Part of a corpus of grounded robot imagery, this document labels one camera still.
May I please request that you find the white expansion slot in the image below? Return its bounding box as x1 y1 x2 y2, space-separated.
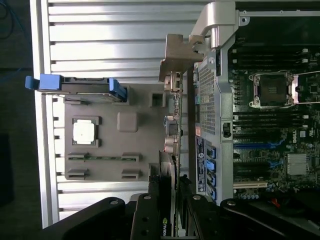
233 181 267 189

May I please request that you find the silver chipset heat sink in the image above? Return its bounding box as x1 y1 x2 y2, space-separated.
286 153 311 175

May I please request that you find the blue expansion slot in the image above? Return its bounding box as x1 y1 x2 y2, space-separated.
233 142 285 149

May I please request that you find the grey parts rack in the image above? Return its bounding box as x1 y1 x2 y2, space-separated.
63 83 176 181

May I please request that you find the silver CPU chip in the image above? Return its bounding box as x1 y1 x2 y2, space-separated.
72 119 97 145

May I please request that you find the black open PC case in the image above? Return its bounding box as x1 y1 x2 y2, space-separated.
187 0 320 240

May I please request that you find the CPU socket metal frame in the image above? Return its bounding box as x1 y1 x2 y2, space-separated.
248 71 300 110

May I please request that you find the green motherboard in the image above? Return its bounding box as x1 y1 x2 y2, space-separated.
231 34 320 201

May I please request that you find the hard disk in blue caddy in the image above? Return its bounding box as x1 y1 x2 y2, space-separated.
24 74 128 104

